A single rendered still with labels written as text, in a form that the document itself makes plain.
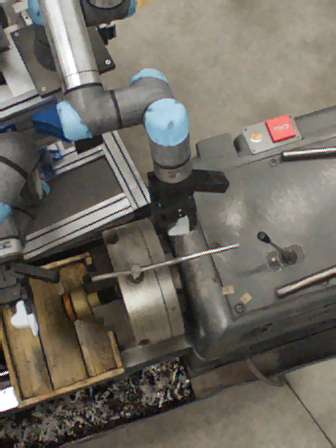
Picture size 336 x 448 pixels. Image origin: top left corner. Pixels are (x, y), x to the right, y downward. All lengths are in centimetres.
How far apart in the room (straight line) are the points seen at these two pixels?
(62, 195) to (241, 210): 128
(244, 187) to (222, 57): 172
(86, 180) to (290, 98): 107
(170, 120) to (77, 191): 161
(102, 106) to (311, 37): 226
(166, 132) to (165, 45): 215
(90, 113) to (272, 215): 56
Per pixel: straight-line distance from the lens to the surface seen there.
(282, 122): 166
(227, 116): 310
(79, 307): 164
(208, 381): 219
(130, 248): 155
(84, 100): 122
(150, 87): 123
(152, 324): 157
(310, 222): 158
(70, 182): 273
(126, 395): 212
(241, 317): 150
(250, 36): 333
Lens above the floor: 272
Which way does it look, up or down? 72 degrees down
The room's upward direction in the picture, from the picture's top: 2 degrees clockwise
